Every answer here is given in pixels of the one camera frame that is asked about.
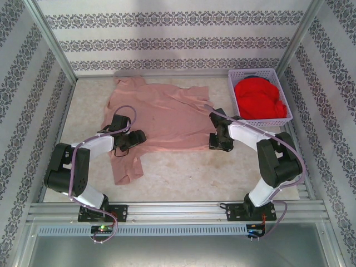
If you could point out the pink t-shirt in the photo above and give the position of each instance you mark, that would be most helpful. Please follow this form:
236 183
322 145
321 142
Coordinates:
172 119

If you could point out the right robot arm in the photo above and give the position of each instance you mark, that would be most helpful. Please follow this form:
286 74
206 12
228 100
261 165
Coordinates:
244 133

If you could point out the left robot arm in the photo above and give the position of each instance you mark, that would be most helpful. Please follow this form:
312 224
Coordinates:
97 143

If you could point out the lavender plastic basket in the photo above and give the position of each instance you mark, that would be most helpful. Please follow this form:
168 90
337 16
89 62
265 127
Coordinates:
261 123

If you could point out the red garment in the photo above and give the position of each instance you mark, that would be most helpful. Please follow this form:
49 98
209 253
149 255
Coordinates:
258 100

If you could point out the dark blue garment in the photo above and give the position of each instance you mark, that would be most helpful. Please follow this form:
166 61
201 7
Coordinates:
251 75

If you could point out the grey metal sheet panel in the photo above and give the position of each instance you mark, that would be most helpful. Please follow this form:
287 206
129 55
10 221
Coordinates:
178 253

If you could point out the aluminium frame bar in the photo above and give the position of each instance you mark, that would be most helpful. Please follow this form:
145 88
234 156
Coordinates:
304 192
59 133
97 75

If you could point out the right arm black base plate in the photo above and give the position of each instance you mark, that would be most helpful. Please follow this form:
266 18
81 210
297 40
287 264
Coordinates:
232 212

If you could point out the aluminium mounting rail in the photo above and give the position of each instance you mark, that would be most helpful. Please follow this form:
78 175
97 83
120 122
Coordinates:
178 211

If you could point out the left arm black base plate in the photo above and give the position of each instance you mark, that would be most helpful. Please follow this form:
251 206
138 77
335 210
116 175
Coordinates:
121 212

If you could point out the aluminium corner post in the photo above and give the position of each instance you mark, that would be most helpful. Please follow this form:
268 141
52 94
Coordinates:
54 41
297 41

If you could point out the aluminium frame leg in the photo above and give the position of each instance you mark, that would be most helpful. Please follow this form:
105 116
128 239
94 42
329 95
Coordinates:
332 244
26 244

